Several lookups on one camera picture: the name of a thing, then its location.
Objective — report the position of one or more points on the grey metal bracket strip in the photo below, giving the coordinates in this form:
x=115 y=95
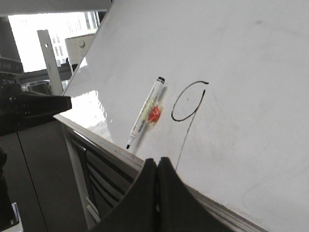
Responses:
x=50 y=62

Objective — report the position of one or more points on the white whiteboard marker pen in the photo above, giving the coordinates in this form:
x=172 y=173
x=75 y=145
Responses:
x=142 y=118

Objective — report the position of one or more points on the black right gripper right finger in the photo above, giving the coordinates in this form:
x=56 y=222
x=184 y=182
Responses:
x=179 y=210

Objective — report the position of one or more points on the grey cabinet with slats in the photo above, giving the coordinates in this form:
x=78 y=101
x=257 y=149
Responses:
x=103 y=173

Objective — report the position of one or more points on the red round magnet with tape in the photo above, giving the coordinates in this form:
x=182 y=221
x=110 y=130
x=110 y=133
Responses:
x=154 y=114

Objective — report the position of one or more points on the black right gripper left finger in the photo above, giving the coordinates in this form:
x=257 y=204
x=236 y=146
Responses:
x=136 y=211

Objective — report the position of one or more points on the grey aluminium whiteboard tray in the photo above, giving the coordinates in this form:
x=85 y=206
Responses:
x=158 y=200

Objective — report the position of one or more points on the white whiteboard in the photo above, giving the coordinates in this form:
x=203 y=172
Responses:
x=235 y=122

